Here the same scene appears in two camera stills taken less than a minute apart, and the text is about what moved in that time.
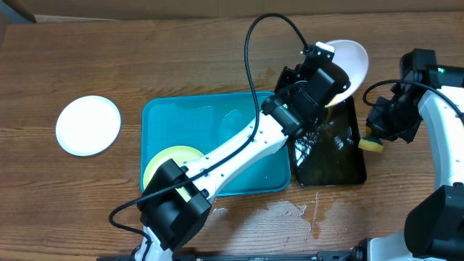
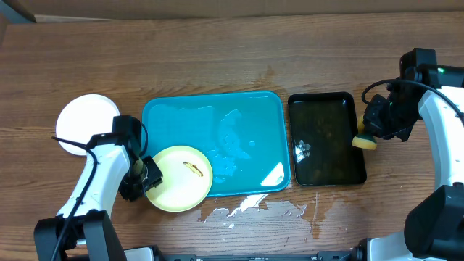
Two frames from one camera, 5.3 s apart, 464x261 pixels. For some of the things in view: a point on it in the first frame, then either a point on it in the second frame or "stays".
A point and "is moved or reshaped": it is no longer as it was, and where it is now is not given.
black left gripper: x=284 y=79 -> x=133 y=193
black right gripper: x=375 y=121 stays
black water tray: x=327 y=151 stays
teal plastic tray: x=199 y=120 stays
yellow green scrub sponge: x=370 y=143 is moved or reshaped
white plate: x=88 y=125 stays
